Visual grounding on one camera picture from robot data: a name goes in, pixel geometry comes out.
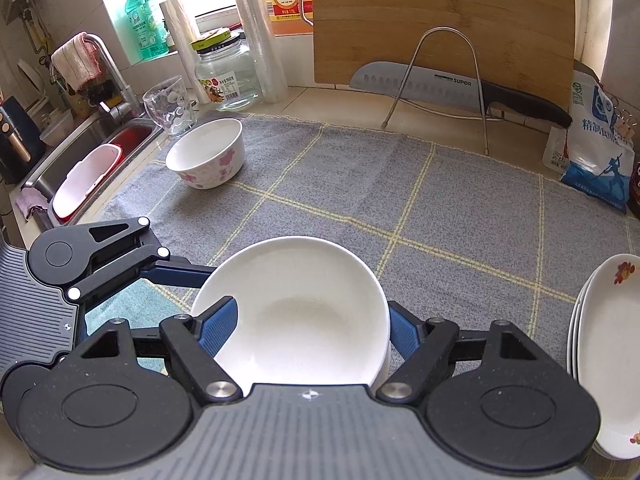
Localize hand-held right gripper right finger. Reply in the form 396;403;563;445
376;301;548;403

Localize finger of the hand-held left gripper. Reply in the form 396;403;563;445
67;217;216;304

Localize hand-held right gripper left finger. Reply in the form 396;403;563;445
75;296;244;403

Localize plain white bowl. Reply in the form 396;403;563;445
190;236;392;392

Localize white plate fruit print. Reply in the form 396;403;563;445
580;254;640;449
573;264;640;456
567;280;640;462

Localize teal cloth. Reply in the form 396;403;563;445
82;279;194;347

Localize pink rag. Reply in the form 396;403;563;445
15;187;52;219

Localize white bowl pink flowers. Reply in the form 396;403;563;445
165;118;246;190

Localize red basin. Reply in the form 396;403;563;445
52;126;157;222

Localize grey checked mat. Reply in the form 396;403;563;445
99;112;640;463

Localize steel sink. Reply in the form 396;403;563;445
20;114;167;227

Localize clear drinking glass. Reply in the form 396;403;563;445
143;75;199;136

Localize black air fryer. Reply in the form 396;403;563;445
0;97;44;184

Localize clear plastic container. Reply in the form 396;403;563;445
39;109;76;149

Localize metal faucet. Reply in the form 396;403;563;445
49;33;144;122

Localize clear glass jar with lid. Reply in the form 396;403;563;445
192;30;264;112

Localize small white packet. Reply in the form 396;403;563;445
542;127;572;174

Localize pink towel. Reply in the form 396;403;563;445
51;32;101;92

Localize tall clear plastic roll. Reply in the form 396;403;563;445
224;0;290;104

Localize green dish soap bottle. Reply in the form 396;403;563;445
122;0;171;61

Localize white and blue salt bag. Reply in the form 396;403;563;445
559;71;635;214

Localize metal binder clips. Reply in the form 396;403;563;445
612;107;640;137

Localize wooden cutting board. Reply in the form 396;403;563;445
310;0;577;87

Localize kitchen knife black handle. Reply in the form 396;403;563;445
349;61;574;130

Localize metal wire knife rack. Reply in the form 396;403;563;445
382;27;504;156

